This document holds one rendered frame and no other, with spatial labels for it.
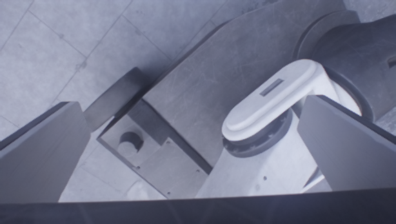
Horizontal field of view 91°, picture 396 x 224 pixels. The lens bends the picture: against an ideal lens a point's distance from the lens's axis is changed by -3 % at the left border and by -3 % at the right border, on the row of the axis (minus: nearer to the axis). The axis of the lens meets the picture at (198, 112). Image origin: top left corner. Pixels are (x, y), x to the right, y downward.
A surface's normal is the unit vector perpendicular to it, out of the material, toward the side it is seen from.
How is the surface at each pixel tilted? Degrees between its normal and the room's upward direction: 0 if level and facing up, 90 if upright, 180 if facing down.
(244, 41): 0
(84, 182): 0
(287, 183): 25
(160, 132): 45
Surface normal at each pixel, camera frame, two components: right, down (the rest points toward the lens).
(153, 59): 0.10, 0.33
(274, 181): 0.54, -0.12
